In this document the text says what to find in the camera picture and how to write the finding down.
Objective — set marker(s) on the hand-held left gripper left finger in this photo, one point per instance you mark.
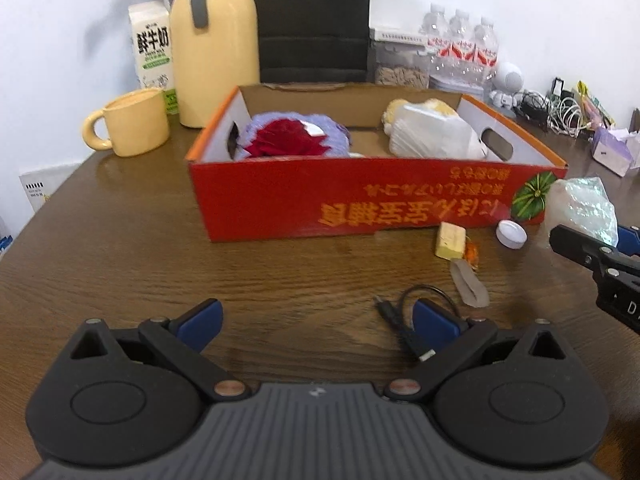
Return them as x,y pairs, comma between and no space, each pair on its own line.
202,322

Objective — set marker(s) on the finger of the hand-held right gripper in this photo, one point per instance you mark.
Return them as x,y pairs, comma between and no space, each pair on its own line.
629,241
575,242

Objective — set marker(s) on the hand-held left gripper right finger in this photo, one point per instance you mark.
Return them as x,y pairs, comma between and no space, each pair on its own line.
435,325

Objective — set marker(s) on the iridescent plastic wrapper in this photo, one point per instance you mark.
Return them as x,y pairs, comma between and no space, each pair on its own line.
580,205

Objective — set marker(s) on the red cardboard box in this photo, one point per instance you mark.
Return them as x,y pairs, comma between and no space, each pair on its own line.
300,200

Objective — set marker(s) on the white cloth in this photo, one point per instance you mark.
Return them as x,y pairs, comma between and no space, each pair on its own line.
435,135

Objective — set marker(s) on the red fabric rose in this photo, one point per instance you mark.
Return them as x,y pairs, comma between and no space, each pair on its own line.
285,140

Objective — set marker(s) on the purple fabric pouch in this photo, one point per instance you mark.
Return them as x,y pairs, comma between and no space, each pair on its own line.
335,140

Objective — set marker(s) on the yellow white plush toy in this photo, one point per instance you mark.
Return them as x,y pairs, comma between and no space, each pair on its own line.
395,107

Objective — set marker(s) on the small white bottle cap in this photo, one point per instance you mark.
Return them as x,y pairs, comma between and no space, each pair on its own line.
511,234

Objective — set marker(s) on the orange candy wrapper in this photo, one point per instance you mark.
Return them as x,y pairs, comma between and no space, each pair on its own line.
471,254

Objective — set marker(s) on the yellow rectangular block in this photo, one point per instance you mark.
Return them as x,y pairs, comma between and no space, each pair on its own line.
449,241

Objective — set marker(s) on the purple tissue pack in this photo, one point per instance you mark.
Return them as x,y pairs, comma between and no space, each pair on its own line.
615,152

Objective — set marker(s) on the colourful snack packet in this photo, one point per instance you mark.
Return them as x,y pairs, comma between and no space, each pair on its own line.
595,105

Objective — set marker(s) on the black charger plug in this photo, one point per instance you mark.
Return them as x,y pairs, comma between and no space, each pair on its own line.
561,87

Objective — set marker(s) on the white robot toy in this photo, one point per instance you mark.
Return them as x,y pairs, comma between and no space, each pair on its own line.
507,82

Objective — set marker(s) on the yellow ceramic mug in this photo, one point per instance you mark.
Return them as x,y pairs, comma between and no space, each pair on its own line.
137,125

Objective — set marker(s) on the clear water bottle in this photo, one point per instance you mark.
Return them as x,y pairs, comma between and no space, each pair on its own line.
439,40
462,42
487,50

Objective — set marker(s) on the clear snack container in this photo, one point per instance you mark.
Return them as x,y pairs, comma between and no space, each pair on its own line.
400,67

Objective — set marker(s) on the yellow thermos jug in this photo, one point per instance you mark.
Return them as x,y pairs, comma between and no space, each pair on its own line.
220,60

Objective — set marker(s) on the white milk carton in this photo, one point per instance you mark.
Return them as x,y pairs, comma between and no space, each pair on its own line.
152,55

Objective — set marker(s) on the flat white box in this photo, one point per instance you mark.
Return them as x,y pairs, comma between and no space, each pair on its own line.
397,34

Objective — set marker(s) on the black paper bag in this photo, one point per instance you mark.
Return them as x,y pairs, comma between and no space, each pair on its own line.
310,20

